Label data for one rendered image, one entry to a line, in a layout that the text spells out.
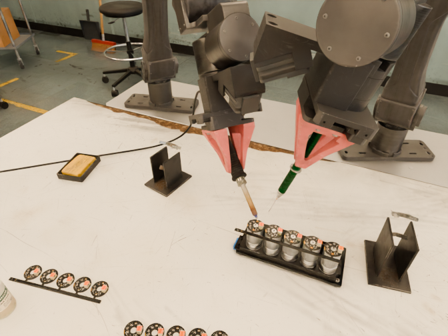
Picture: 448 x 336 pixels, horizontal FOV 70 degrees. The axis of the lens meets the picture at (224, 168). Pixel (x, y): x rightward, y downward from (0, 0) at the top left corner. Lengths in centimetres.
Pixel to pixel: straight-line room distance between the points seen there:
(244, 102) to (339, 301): 30
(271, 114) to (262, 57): 57
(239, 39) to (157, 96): 51
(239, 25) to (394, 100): 37
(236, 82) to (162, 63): 45
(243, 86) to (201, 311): 30
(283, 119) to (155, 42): 37
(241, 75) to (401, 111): 38
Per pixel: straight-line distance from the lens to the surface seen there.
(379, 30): 26
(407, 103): 69
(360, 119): 35
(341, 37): 27
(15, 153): 86
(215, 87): 47
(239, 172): 50
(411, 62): 65
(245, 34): 43
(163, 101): 90
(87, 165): 72
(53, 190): 71
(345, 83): 33
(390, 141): 76
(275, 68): 33
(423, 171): 79
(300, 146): 39
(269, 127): 82
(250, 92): 41
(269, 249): 50
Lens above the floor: 117
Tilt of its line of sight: 38 degrees down
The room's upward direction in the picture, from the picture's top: straight up
